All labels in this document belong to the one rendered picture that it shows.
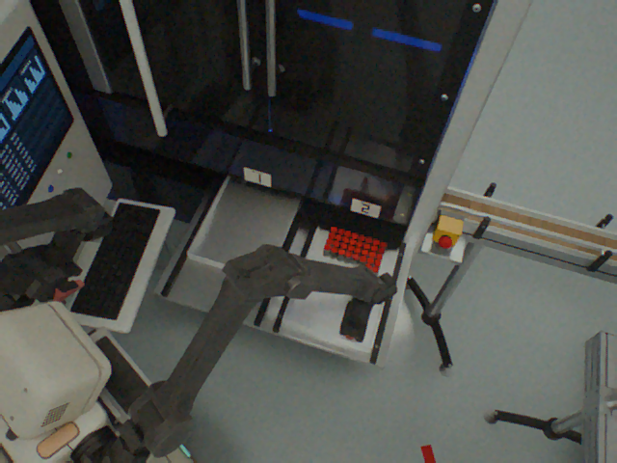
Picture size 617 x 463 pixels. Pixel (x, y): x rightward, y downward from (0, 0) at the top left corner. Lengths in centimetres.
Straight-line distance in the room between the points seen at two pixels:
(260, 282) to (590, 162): 279
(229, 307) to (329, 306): 69
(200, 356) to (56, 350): 27
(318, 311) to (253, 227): 35
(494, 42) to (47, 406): 104
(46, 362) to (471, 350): 194
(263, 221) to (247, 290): 84
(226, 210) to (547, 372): 165
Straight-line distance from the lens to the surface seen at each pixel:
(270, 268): 93
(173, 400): 106
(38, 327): 113
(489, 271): 281
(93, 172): 182
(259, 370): 243
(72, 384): 107
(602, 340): 220
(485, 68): 117
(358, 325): 140
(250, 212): 173
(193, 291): 162
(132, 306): 172
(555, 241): 183
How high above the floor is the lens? 233
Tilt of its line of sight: 58 degrees down
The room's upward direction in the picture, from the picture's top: 6 degrees clockwise
